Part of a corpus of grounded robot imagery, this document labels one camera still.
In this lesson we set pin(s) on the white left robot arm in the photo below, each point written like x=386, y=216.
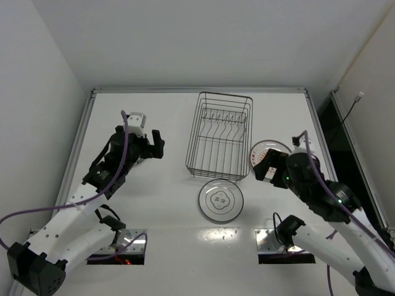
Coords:
x=42, y=263

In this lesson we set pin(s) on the orange sunburst patterned plate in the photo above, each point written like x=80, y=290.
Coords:
x=260, y=149

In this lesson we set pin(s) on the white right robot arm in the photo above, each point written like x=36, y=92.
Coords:
x=353, y=248

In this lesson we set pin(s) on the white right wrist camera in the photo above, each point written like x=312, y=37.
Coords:
x=300, y=145

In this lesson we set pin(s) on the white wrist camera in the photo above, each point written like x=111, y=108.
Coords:
x=300, y=145
x=136, y=122

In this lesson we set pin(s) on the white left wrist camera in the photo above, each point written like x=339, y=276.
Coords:
x=136, y=122

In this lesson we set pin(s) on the white plate with grey emblem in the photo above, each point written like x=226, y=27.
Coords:
x=220, y=201

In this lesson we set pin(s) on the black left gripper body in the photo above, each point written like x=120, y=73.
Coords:
x=148, y=147

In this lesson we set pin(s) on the metal wire dish rack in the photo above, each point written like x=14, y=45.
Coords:
x=221, y=136

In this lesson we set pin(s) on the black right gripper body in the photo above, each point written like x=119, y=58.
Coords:
x=278, y=166

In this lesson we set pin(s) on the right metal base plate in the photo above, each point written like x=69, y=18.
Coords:
x=267, y=244

